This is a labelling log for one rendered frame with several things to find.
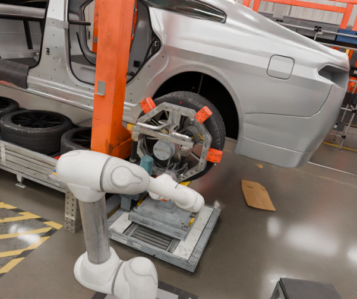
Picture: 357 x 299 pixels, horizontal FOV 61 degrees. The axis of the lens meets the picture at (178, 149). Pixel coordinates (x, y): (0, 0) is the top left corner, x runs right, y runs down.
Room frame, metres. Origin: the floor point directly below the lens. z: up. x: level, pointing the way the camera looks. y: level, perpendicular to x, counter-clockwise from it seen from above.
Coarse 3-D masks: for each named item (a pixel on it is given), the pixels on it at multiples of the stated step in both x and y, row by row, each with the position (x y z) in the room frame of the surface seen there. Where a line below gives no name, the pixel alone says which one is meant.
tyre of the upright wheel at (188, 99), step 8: (168, 96) 2.09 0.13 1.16; (176, 96) 2.08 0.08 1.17; (184, 96) 2.08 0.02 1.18; (192, 96) 2.15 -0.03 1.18; (200, 96) 2.22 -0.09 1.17; (176, 104) 2.07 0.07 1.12; (184, 104) 2.05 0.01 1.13; (192, 104) 2.03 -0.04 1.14; (200, 104) 2.04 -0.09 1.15; (208, 104) 2.15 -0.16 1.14; (216, 112) 2.15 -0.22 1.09; (208, 120) 2.00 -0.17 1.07; (216, 120) 2.05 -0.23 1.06; (208, 128) 1.99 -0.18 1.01; (216, 128) 1.99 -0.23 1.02; (224, 128) 2.16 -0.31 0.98; (216, 136) 1.98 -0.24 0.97; (224, 136) 2.12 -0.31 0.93; (216, 144) 1.97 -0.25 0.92; (224, 144) 2.15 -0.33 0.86; (208, 168) 1.98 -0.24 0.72; (192, 176) 2.00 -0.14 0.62; (200, 176) 1.99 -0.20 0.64
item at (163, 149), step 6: (156, 144) 1.85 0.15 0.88; (162, 144) 1.84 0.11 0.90; (168, 144) 1.84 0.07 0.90; (174, 144) 1.89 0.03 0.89; (156, 150) 1.85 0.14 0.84; (162, 150) 1.84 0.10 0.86; (168, 150) 1.83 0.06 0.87; (174, 150) 1.87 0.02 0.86; (156, 156) 1.85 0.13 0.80; (162, 156) 1.84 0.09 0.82; (168, 156) 1.83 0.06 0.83
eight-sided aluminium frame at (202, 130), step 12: (156, 108) 2.02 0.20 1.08; (168, 108) 1.99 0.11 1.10; (180, 108) 1.98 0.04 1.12; (144, 120) 2.04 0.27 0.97; (192, 120) 1.94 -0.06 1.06; (204, 132) 1.92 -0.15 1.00; (204, 144) 1.91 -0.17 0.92; (204, 156) 1.91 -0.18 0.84; (156, 168) 2.03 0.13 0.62; (192, 168) 1.97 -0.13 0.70; (180, 180) 1.94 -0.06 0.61
